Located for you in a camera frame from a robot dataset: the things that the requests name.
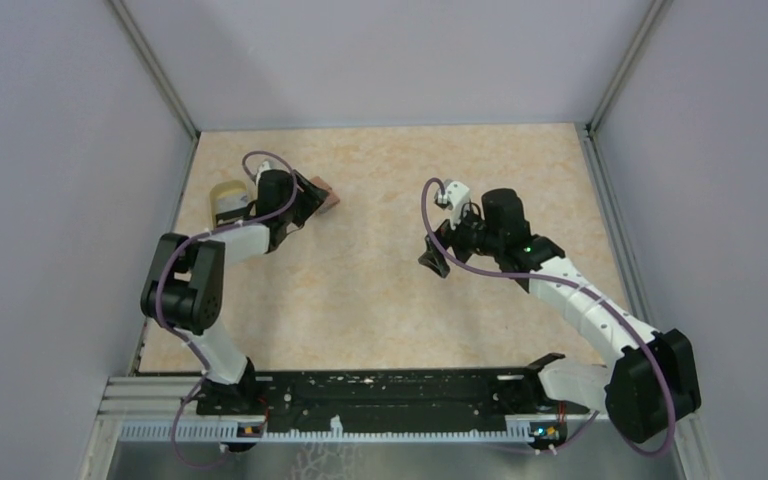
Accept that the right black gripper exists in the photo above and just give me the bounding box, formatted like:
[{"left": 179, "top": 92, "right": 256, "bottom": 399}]
[{"left": 419, "top": 200, "right": 504, "bottom": 277}]

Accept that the brown leather card holder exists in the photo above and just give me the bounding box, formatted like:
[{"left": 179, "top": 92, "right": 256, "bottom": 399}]
[{"left": 311, "top": 176, "right": 340, "bottom": 216}]

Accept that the beige oval card tray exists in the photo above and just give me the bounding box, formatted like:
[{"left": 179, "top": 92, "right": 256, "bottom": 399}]
[{"left": 208, "top": 179, "right": 254, "bottom": 230}]

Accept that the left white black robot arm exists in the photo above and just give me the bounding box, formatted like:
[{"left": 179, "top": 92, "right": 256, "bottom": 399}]
[{"left": 140, "top": 170, "right": 330, "bottom": 414}]

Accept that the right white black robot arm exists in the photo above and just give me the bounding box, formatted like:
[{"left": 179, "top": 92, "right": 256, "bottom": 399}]
[{"left": 418, "top": 178, "right": 702, "bottom": 446}]

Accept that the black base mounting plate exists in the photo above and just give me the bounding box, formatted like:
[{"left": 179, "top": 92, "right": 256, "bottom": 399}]
[{"left": 196, "top": 352, "right": 591, "bottom": 435}]

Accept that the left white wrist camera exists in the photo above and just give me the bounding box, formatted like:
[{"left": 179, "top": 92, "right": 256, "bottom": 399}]
[{"left": 254, "top": 160, "right": 274, "bottom": 184}]

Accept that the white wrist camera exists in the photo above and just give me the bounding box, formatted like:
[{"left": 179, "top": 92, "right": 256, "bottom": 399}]
[
  {"left": 254, "top": 160, "right": 274, "bottom": 184},
  {"left": 434, "top": 179, "right": 471, "bottom": 214}
]

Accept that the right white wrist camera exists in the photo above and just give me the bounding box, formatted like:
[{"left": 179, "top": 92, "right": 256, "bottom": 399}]
[{"left": 434, "top": 179, "right": 471, "bottom": 214}]

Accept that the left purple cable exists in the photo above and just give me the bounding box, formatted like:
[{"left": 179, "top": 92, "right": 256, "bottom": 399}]
[{"left": 150, "top": 150, "right": 306, "bottom": 470}]

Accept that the purple cable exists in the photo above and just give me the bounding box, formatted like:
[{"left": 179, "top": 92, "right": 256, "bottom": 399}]
[
  {"left": 420, "top": 177, "right": 678, "bottom": 460},
  {"left": 150, "top": 150, "right": 306, "bottom": 470}
]

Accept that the left aluminium corner post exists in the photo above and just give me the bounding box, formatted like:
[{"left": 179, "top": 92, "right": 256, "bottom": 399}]
[{"left": 105, "top": 0, "right": 200, "bottom": 141}]

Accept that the aluminium corner post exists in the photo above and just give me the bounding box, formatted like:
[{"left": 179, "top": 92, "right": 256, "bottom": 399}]
[
  {"left": 105, "top": 0, "right": 200, "bottom": 141},
  {"left": 586, "top": 0, "right": 674, "bottom": 137}
]

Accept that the aluminium frame rail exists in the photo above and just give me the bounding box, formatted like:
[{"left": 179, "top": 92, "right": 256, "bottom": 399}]
[{"left": 97, "top": 375, "right": 201, "bottom": 420}]

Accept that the white slotted cable duct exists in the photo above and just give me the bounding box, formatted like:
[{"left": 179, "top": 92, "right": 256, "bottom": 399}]
[{"left": 119, "top": 420, "right": 534, "bottom": 443}]

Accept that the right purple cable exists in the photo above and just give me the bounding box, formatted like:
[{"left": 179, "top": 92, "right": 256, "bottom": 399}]
[{"left": 420, "top": 177, "right": 678, "bottom": 460}]

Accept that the right aluminium corner post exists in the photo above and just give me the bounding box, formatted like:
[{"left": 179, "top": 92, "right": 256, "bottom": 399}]
[{"left": 586, "top": 0, "right": 674, "bottom": 137}]

